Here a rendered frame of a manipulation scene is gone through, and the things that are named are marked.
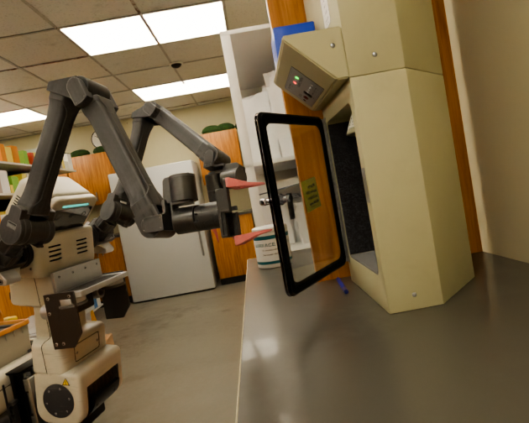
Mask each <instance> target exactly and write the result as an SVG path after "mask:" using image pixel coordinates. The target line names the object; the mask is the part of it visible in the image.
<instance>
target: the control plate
mask: <svg viewBox="0 0 529 423"><path fill-rule="evenodd" d="M295 76H297V77H298V78H299V79H296V78H295ZM293 81H295V82H296V83H297V84H295V83H294V82H293ZM310 85H312V86H313V87H312V89H311V90H310V92H309V93H308V94H310V95H311V96H312V98H310V97H309V96H307V95H306V94H305V93H304V91H306V92H307V90H308V89H309V88H308V87H310ZM285 89H286V90H287V91H289V92H290V93H292V94H293V95H295V96H296V97H298V98H299V99H301V100H302V101H303V102H304V103H306V104H307V105H308V106H310V107H312V106H313V104H314V103H315V102H316V100H317V99H318V98H319V96H320V95H321V94H322V92H323V90H324V89H323V88H321V87H320V86H319V85H318V84H316V83H315V82H314V81H312V80H310V79H309V78H308V77H306V76H304V75H303V74H302V73H300V71H298V70H297V69H295V68H294V67H291V69H290V72H289V75H288V78H287V81H286V84H285ZM308 91H309V90H308ZM303 96H306V97H308V100H307V99H305V98H304V97H303ZM303 99H305V100H306V102H305V101H304V100H303Z"/></svg>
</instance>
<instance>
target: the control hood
mask: <svg viewBox="0 0 529 423"><path fill-rule="evenodd" d="M291 67H294V68H295V69H297V70H298V71H300V73H302V74H303V75H304V76H306V77H308V78H309V79H310V80H312V81H314V82H315V83H316V84H318V85H319V86H320V87H321V88H323V89H324V90H323V92H322V94H321V95H320V96H319V98H318V99H317V100H316V102H315V103H314V104H313V106H312V107H310V106H308V105H307V104H306V103H304V102H303V101H302V100H301V99H299V98H298V97H296V96H295V95H293V94H292V93H290V92H289V91H287V90H286V89H285V84H286V81H287V78H288V75H289V72H290V69H291ZM348 78H349V74H348V65H347V60H346V55H345V49H344V44H343V35H342V30H341V28H340V27H339V26H337V27H333V28H328V29H319V30H314V31H309V32H304V33H299V34H290V35H285V36H283V38H282V40H281V44H280V53H279V57H278V61H277V66H276V70H275V79H274V83H275V84H276V85H277V86H278V87H279V88H280V89H282V90H283V91H285V92H286V93H288V94H289V95H291V96H292V97H294V98H295V99H296V100H297V101H299V102H300V103H302V104H303V105H305V106H306V107H308V108H309V109H311V110H312V111H314V112H315V111H319V110H322V109H323V107H324V106H325V105H326V104H327V103H328V101H329V100H330V99H331V98H332V97H333V95H334V94H335V93H336V92H337V91H338V89H339V88H340V87H341V86H342V84H343V83H344V82H345V81H346V80H347V79H348Z"/></svg>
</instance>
